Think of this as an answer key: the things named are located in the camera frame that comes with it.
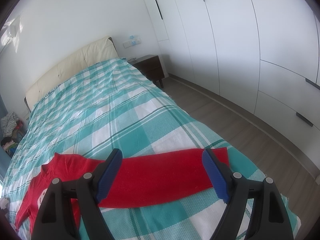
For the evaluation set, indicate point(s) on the dark wooden nightstand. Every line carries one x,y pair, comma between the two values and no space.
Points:
150,66

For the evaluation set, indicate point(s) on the cream padded headboard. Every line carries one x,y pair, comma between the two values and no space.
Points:
95,52

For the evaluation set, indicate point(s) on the patterned pillow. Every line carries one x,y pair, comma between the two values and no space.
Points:
5,207

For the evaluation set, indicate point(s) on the white wall outlet panel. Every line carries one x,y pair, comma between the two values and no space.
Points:
132,41

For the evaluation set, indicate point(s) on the white wardrobe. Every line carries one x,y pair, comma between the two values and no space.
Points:
262,55

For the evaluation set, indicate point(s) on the red knit sweater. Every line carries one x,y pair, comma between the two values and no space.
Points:
141,181

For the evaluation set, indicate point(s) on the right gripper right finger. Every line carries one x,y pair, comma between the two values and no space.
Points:
269,218

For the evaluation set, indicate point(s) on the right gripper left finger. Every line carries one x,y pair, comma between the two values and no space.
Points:
55,218

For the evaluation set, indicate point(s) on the pile of clothes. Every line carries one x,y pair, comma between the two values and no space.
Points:
13,133

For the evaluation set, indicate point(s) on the white air conditioner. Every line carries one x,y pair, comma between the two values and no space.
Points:
11,32

